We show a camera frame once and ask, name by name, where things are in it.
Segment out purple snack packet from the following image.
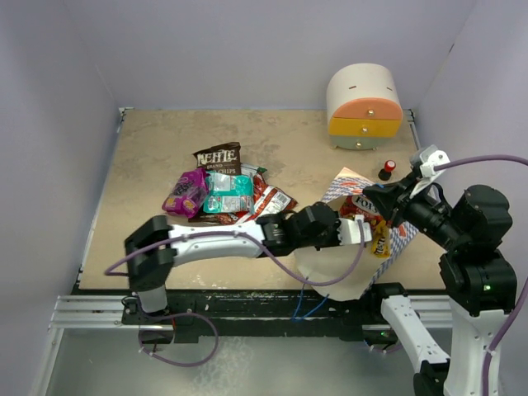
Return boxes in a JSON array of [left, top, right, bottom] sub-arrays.
[[162, 168, 209, 219]]

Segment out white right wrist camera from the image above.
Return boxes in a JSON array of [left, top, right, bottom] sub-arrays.
[[410, 144, 450, 199]]

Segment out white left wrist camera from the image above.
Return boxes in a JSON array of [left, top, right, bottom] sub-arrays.
[[337, 217, 372, 246]]

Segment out round drawer box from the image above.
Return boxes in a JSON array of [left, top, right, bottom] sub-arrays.
[[326, 63, 403, 150]]

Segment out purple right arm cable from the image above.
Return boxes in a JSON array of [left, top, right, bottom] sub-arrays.
[[443, 153, 528, 396]]

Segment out orange snack packet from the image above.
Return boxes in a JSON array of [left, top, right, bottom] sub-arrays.
[[339, 195, 383, 222]]

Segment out brown potato chips bag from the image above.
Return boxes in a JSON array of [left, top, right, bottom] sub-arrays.
[[189, 142, 241, 224]]

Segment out red doritos bag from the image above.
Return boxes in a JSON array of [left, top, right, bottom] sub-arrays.
[[215, 171, 298, 225]]

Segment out purple cable right underside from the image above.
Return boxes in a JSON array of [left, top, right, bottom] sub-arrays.
[[369, 325, 408, 356]]

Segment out teal snack packet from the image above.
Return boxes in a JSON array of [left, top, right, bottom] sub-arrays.
[[203, 172, 254, 214]]

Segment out black table edge rail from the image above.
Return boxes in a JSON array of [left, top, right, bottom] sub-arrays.
[[49, 288, 453, 343]]

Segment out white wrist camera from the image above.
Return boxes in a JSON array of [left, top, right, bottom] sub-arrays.
[[337, 217, 372, 246], [410, 144, 450, 199]]

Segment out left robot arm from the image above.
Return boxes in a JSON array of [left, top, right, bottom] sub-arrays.
[[125, 202, 350, 323]]

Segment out purple cable under table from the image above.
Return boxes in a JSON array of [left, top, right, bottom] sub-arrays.
[[138, 311, 219, 366]]

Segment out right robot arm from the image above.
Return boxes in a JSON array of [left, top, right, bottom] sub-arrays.
[[363, 174, 517, 395]]

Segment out blue checkered paper bag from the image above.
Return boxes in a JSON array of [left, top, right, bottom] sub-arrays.
[[295, 167, 417, 302]]

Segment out yellow m&m packet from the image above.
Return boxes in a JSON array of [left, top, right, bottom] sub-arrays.
[[371, 220, 390, 258]]

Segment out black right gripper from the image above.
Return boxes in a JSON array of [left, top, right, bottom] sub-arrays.
[[363, 167, 466, 247]]

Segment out green chips bag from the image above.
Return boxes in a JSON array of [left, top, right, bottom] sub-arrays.
[[241, 163, 266, 177]]

